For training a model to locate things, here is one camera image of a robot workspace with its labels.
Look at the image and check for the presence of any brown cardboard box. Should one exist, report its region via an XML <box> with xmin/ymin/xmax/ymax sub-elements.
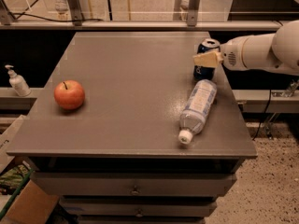
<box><xmin>1</xmin><ymin>181</ymin><xmax>59</xmax><ymax>224</ymax></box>

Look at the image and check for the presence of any grey drawer cabinet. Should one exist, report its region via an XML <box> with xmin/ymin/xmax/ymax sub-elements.
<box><xmin>8</xmin><ymin>32</ymin><xmax>256</xmax><ymax>224</ymax></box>

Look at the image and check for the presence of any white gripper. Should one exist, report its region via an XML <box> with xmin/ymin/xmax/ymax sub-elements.
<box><xmin>193</xmin><ymin>36</ymin><xmax>249</xmax><ymax>71</ymax></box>

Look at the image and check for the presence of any blue pepsi can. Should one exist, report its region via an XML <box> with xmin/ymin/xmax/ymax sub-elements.
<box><xmin>193</xmin><ymin>38</ymin><xmax>220</xmax><ymax>81</ymax></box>

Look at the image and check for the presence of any white pump dispenser bottle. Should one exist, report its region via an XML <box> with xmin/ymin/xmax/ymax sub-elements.
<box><xmin>5</xmin><ymin>64</ymin><xmax>31</xmax><ymax>97</ymax></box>

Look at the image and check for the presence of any black cable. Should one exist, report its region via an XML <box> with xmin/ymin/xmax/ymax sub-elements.
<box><xmin>8</xmin><ymin>0</ymin><xmax>104</xmax><ymax>23</ymax></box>

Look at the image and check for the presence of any upper drawer knob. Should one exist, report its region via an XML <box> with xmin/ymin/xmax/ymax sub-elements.
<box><xmin>131</xmin><ymin>187</ymin><xmax>140</xmax><ymax>196</ymax></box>

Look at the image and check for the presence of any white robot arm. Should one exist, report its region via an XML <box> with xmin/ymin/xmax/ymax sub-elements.
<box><xmin>193</xmin><ymin>21</ymin><xmax>299</xmax><ymax>76</ymax></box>

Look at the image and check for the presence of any clear plastic bottle blue label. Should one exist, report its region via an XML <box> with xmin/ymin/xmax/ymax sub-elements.
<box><xmin>178</xmin><ymin>79</ymin><xmax>217</xmax><ymax>145</ymax></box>

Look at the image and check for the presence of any red apple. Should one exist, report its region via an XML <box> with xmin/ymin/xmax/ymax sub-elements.
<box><xmin>54</xmin><ymin>80</ymin><xmax>85</xmax><ymax>110</ymax></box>

